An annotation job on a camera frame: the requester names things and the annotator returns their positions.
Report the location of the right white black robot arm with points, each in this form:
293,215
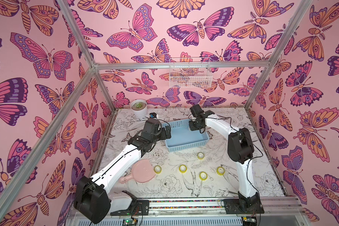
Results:
240,146

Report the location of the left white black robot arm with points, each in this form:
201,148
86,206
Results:
93,197

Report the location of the yellow tape roll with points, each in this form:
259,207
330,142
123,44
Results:
200,155
203,176
157,169
220,170
182,168

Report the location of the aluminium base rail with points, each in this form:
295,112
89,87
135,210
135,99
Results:
221,211

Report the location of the pink hand mirror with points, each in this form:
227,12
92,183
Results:
142,172

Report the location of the light blue plastic storage basket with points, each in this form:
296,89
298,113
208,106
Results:
183,138

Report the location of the white wire wall basket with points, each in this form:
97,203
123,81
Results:
190,75

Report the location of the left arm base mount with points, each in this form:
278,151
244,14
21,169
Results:
125,204

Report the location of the white pot with succulent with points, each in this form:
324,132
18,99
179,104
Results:
139,108

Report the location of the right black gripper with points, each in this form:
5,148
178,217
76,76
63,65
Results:
196,124

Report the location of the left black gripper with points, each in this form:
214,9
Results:
163,136

